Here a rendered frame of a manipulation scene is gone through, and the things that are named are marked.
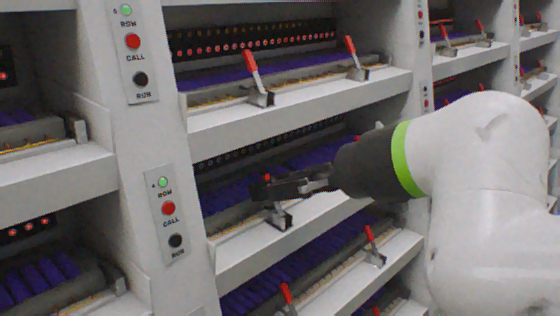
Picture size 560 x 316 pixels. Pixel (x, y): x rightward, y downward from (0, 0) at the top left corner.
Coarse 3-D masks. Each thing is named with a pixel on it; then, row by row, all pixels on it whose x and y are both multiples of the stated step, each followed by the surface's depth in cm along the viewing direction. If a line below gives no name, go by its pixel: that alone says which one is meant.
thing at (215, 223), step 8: (248, 200) 72; (264, 200) 73; (232, 208) 70; (240, 208) 70; (248, 208) 71; (256, 208) 72; (216, 216) 67; (224, 216) 67; (232, 216) 68; (240, 216) 70; (248, 216) 71; (256, 216) 70; (208, 224) 65; (216, 224) 66; (224, 224) 68; (232, 224) 69; (208, 232) 65; (216, 232) 67
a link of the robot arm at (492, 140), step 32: (480, 96) 41; (512, 96) 41; (416, 128) 45; (448, 128) 41; (480, 128) 39; (512, 128) 38; (544, 128) 39; (416, 160) 44; (448, 160) 40; (480, 160) 38; (512, 160) 37; (544, 160) 38; (416, 192) 47; (448, 192) 39; (544, 192) 37
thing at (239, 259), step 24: (360, 120) 107; (288, 144) 92; (216, 168) 79; (336, 192) 81; (312, 216) 73; (336, 216) 78; (240, 240) 66; (264, 240) 66; (288, 240) 69; (216, 264) 60; (240, 264) 61; (264, 264) 66
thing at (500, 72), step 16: (464, 0) 147; (480, 0) 144; (496, 0) 140; (464, 16) 149; (480, 16) 145; (496, 16) 141; (512, 48) 142; (496, 64) 145; (512, 64) 143; (480, 80) 151; (496, 80) 147; (512, 80) 144
